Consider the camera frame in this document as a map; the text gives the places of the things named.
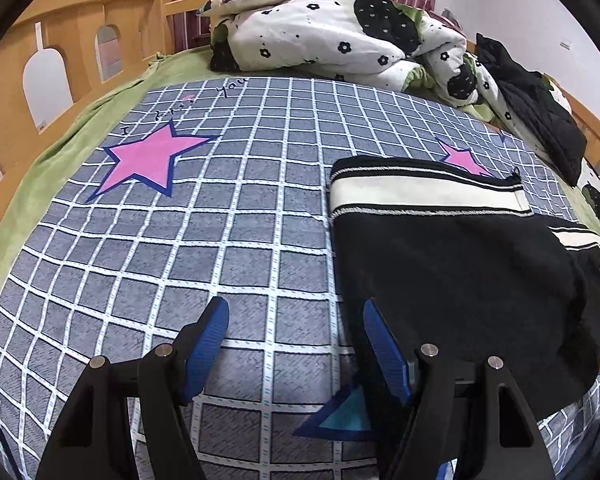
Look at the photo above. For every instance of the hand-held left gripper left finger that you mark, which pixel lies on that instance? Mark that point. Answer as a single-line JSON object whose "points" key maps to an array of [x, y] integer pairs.
{"points": [[205, 345]]}

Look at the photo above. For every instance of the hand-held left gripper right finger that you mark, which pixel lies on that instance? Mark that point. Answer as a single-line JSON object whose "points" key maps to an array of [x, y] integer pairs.
{"points": [[385, 350]]}

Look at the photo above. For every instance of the black cream-striped knit garment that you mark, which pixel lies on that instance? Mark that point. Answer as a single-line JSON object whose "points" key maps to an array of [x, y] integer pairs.
{"points": [[455, 270]]}

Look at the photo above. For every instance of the grey checked star-print blanket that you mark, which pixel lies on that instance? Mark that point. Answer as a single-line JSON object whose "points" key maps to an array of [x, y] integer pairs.
{"points": [[180, 240]]}

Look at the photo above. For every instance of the green plush bed sheet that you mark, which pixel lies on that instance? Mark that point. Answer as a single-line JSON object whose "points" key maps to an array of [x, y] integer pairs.
{"points": [[55, 160]]}

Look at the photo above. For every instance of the black padded jacket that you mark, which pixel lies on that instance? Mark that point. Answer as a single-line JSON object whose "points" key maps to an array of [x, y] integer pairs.
{"points": [[535, 105]]}

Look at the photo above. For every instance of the white strawberry-print quilt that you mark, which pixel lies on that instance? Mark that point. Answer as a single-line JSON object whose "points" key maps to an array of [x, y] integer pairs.
{"points": [[320, 35]]}

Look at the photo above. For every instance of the wooden bed frame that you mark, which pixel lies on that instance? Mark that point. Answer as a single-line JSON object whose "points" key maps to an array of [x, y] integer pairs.
{"points": [[70, 25]]}

